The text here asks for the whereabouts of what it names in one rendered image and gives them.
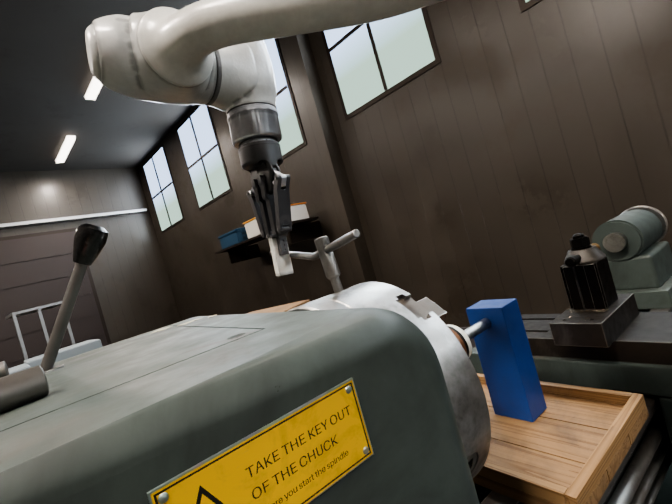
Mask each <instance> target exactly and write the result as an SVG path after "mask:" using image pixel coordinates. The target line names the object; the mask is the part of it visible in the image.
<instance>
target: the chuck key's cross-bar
mask: <svg viewBox="0 0 672 504"><path fill-rule="evenodd" d="M359 237H360V232H359V230H357V229H354V230H352V231H351V232H349V233H347V234H345V235H344V236H342V237H340V238H338V239H337V240H335V241H333V242H332V243H330V244H328V245H326V246H325V247H324V251H325V252H326V253H330V252H332V251H334V250H336V249H338V248H340V247H342V246H344V245H346V244H348V243H349V242H351V241H353V240H355V239H357V238H359ZM289 252H290V254H289V256H290V257H291V258H296V259H304V260H317V259H319V258H320V257H319V254H318V251H316V252H314V253H305V252H293V251H289Z"/></svg>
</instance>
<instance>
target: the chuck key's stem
mask: <svg viewBox="0 0 672 504"><path fill-rule="evenodd" d="M314 242H315V245H316V248H317V251H318V254H319V257H320V260H321V263H322V266H323V269H324V272H325V274H326V277H327V279H329V280H330V281H331V284H332V287H333V290H334V293H337V292H341V291H344V290H343V287H342V284H341V281H340V278H339V276H340V274H341V273H340V270H339V267H338V264H337V261H336V258H335V256H334V253H333V251H332V252H330V253H326V252H325V251H324V247H325V246H326V245H328V244H330V241H329V238H328V236H322V237H319V238H317V239H315V240H314Z"/></svg>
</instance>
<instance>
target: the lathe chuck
mask: <svg viewBox="0 0 672 504"><path fill-rule="evenodd" d="M346 289H347V290H346ZM346 289H343V290H344V291H341V292H337V293H333V294H330V295H327V296H324V297H322V298H319V299H327V300H332V301H336V302H339V303H342V304H344V305H346V306H348V307H350V308H370V307H373V308H381V309H386V310H390V311H394V312H396V313H398V314H401V315H402V316H404V317H406V318H407V319H408V320H410V321H411V322H412V323H414V324H415V325H416V326H417V327H418V328H419V329H420V330H421V331H422V332H423V333H424V334H425V335H426V336H427V338H428V339H429V341H430V342H431V344H432V346H433V348H434V350H435V352H436V354H437V357H438V359H439V362H440V365H441V368H442V371H443V375H444V378H445V382H446V386H447V389H448V393H449V396H450V400H451V403H452V407H453V411H454V414H455V418H456V421H457V425H458V428H459V432H460V435H461V439H462V443H463V446H464V450H465V453H466V457H467V460H468V458H469V457H470V456H471V454H473V453H475V452H476V454H477V459H476V463H475V465H474V467H473V469H472V471H471V475H472V478H474V477H475V476H476V475H477V474H478V473H479V472H480V470H481V469H482V467H483V466H484V464H485V462H486V459H487V456H488V453H489V448H490V441H491V424H490V415H489V409H488V405H487V401H486V397H485V394H484V391H483V388H482V385H481V382H480V380H479V377H478V375H477V373H476V370H475V368H474V366H473V364H472V362H471V360H470V359H469V357H468V355H467V353H466V352H465V350H464V349H463V347H462V345H461V344H460V342H459V341H458V340H457V338H456V337H455V335H454V334H453V333H452V332H451V330H450V329H449V328H448V327H447V325H446V324H445V323H444V322H443V321H442V320H441V319H440V318H439V317H438V316H437V315H436V314H435V313H434V312H433V311H432V312H430V313H428V316H427V318H428V319H427V320H424V319H423V318H422V317H420V318H417V317H416V316H415V315H414V314H413V313H412V312H410V311H409V310H408V309H407V308H405V307H404V306H403V305H402V304H400V303H399V302H398V300H399V299H400V298H402V299H403V300H406V299H408V298H410V297H411V294H410V293H408V292H406V291H404V290H402V289H400V288H398V287H395V286H393V285H390V284H386V283H381V282H364V283H360V284H357V285H354V286H351V287H349V288H346ZM319 299H316V300H319Z"/></svg>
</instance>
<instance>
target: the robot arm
mask: <svg viewBox="0 0 672 504"><path fill-rule="evenodd" d="M440 1H443V0H200V1H197V2H195V3H192V4H190V5H188V6H186V7H184V8H182V9H180V10H177V9H174V8H170V7H157V8H153V9H151V10H150V11H146V12H141V13H132V14H131V15H130V16H127V15H120V14H115V15H109V16H104V17H100V18H98V19H95V20H93V22H92V24H91V25H89V26H88V27H87V28H86V31H85V41H86V49H87V56H88V62H89V66H90V70H91V73H92V74H93V76H94V77H95V78H96V79H98V80H99V81H100V82H101V84H102V85H103V86H105V87H107V88H108V89H110V90H112V91H114V92H117V93H119V94H122V95H124V96H127V97H130V98H133V99H137V100H143V101H149V102H156V103H163V104H173V105H206V106H210V107H213V108H216V109H219V110H221V111H225V112H226V115H227V122H228V124H229V129H230V134H231V139H232V144H233V146H234V147H235V148H237V149H239V150H238V153H239V158H240V163H241V167H242V169H244V170H246V171H249V172H250V175H251V185H252V189H251V190H250V191H247V192H246V195H247V197H248V199H249V201H250V202H251V206H252V209H253V212H254V215H255V218H256V221H257V224H258V227H259V230H260V234H261V236H262V238H264V237H265V238H267V240H269V245H270V249H271V254H272V259H273V264H274V269H275V273H276V276H279V277H280V276H284V275H289V274H293V273H294V272H293V267H292V262H291V257H290V256H289V254H290V252H289V248H288V243H287V238H286V236H287V235H288V232H289V231H292V219H291V206H290V192H289V186H290V175H289V174H282V173H281V171H280V168H279V165H281V164H282V162H283V158H282V153H281V148H280V144H279V142H280V141H281V140H282V133H281V128H280V123H279V118H278V111H277V107H276V96H277V90H276V82H275V76H274V71H273V67H272V63H271V60H270V56H269V53H268V51H267V48H266V45H265V43H264V40H269V39H275V38H281V37H288V36H294V35H301V34H307V33H313V32H320V31H326V30H333V29H339V28H345V27H351V26H356V25H362V24H366V23H371V22H375V21H380V20H384V19H387V18H391V17H395V16H398V15H401V14H405V13H408V12H411V11H414V10H417V9H420V8H423V7H426V6H429V5H432V4H435V3H437V2H440Z"/></svg>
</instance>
